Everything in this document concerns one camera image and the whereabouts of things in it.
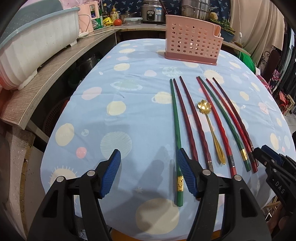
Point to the beige curtain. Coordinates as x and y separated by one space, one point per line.
259 26

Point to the pink small appliance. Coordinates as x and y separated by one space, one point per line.
88 17

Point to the steel rice cooker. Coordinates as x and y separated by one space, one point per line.
152 12

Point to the green plastic bag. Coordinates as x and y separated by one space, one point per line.
247 61

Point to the blue basin with vegetables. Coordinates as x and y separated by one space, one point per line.
227 33

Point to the oil bottle yellow cap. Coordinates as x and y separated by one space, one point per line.
114 14

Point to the clear food container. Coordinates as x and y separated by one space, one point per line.
133 21

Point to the red chopstick black band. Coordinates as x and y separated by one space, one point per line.
235 128

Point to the gold flower spoon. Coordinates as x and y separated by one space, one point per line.
205 108

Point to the white dish rack blue lid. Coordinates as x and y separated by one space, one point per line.
37 32

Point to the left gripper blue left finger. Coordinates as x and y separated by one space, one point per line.
110 171

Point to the stacked steel steamer pot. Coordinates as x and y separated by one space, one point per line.
199 9

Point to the wooden counter shelf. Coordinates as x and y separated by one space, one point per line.
18 106

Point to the red tomato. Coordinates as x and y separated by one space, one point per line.
117 22

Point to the pink perforated utensil basket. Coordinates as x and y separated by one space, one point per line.
192 40

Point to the dark red twisted chopstick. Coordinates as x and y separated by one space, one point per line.
187 124

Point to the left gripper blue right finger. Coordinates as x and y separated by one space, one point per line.
189 171

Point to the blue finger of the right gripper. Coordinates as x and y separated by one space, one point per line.
265 159
274 155

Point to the light blue patterned tablecloth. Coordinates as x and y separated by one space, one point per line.
124 103

